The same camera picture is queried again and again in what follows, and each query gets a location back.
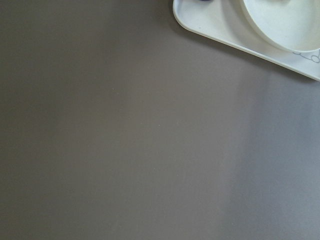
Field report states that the white shallow bowl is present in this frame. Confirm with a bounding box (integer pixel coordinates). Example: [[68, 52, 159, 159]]
[[240, 0, 320, 53]]

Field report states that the cream rabbit tray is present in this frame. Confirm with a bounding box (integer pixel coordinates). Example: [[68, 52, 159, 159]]
[[172, 0, 320, 81]]

